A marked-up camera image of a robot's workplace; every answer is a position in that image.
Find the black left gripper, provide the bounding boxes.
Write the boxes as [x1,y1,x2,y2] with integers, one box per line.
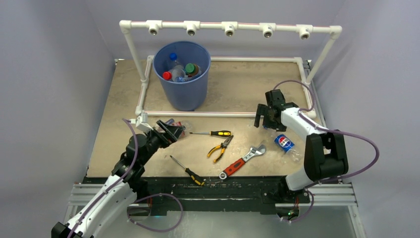
[140,120,184,165]

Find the red cap crushed bottle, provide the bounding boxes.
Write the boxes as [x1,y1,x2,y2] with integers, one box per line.
[172,120,194,133]

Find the blue label crushed bottle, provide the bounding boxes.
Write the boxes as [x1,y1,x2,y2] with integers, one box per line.
[175,75,193,83]

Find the white label amber bottle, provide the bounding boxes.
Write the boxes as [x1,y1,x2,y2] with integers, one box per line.
[185,63,202,77]

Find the red label clear bottle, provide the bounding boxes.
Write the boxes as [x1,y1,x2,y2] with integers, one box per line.
[162,66,186,82]

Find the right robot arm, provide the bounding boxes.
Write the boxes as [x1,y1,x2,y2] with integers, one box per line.
[254,89,349,202]

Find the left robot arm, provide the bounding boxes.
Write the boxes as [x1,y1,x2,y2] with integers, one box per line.
[51,120,185,238]

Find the blue plastic bin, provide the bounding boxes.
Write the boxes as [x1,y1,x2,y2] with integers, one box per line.
[153,41,211,111]

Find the pepsi label bottle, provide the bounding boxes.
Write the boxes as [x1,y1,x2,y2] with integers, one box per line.
[273,134,302,163]

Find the red adjustable wrench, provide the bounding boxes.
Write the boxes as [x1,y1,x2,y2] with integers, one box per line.
[219,144,266,180]

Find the yellow black screwdriver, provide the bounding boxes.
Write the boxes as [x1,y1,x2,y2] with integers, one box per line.
[189,130,232,137]
[170,155,205,186]

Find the blue handle small screwdriver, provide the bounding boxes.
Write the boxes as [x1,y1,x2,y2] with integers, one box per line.
[165,119,174,125]

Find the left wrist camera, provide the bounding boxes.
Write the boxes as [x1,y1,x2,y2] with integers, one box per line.
[128,112,153,133]

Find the yellow handle pliers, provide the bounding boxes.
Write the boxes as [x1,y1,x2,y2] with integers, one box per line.
[207,135,234,163]

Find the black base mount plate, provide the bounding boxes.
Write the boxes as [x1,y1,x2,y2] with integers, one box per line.
[82,176,339,216]

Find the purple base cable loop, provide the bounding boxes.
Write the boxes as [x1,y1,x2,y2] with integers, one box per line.
[126,193,184,233]

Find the white PVC pipe frame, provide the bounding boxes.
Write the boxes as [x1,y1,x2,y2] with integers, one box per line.
[119,20,343,118]

